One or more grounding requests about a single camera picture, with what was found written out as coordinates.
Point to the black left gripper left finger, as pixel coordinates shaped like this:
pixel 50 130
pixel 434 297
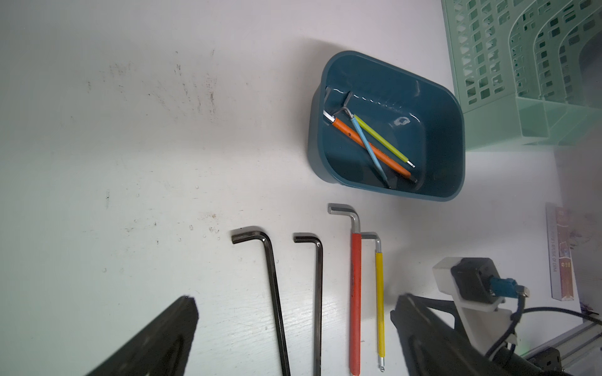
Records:
pixel 161 348

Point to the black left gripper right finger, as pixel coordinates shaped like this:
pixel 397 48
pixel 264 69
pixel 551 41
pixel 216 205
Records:
pixel 434 341

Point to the yellow hex key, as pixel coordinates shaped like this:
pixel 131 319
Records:
pixel 380 315

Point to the orange hex key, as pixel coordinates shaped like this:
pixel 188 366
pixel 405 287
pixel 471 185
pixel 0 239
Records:
pixel 347 131

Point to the lime green hex key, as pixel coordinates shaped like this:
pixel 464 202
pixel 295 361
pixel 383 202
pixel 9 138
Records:
pixel 383 141

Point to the blue hex key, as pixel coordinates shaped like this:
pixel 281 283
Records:
pixel 358 129

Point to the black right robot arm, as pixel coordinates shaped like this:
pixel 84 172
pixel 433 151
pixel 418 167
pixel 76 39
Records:
pixel 522 364

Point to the red hex key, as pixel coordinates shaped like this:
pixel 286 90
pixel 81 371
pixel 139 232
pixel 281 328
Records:
pixel 356 284

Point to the long black hex key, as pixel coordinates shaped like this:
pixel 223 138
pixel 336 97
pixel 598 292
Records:
pixel 255 234

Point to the short black hex key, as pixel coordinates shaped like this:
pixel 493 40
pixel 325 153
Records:
pixel 309 238

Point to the teal plastic storage box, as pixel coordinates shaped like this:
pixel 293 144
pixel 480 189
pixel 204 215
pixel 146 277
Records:
pixel 417 116

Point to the red flat package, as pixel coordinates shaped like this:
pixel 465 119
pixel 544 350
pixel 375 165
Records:
pixel 560 254

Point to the green mesh file organizer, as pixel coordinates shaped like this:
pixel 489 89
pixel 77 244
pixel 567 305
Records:
pixel 516 71

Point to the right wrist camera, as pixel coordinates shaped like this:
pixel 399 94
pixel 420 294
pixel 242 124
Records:
pixel 486 306

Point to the aluminium rail frame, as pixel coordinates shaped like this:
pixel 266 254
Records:
pixel 576 352

